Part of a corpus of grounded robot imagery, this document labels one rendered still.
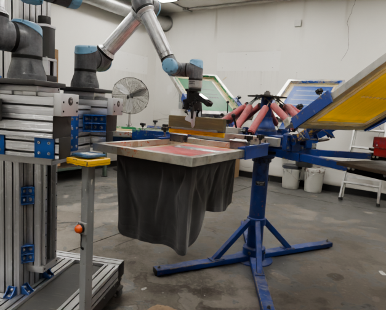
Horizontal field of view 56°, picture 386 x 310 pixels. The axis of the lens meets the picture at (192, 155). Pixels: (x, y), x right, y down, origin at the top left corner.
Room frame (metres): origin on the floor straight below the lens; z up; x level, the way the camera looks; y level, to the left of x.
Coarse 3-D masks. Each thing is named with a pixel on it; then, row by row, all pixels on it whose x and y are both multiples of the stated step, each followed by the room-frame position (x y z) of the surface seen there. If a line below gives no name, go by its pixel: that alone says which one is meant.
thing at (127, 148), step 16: (96, 144) 1.74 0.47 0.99; (112, 144) 1.82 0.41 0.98; (128, 144) 1.91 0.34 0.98; (144, 144) 2.02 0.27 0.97; (160, 144) 2.14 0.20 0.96; (208, 144) 2.27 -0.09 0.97; (224, 144) 2.21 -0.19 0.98; (160, 160) 1.53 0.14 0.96; (176, 160) 1.49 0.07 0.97; (192, 160) 1.44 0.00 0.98; (208, 160) 1.55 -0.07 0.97; (224, 160) 1.67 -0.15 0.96
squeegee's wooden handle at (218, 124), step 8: (176, 120) 2.05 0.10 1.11; (184, 120) 2.02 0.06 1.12; (200, 120) 1.96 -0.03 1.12; (208, 120) 1.93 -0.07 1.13; (216, 120) 1.91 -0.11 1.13; (224, 120) 1.89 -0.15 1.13; (192, 128) 1.99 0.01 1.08; (200, 128) 1.96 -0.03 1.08; (208, 128) 1.93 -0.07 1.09; (216, 128) 1.90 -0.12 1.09; (224, 128) 1.89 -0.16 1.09
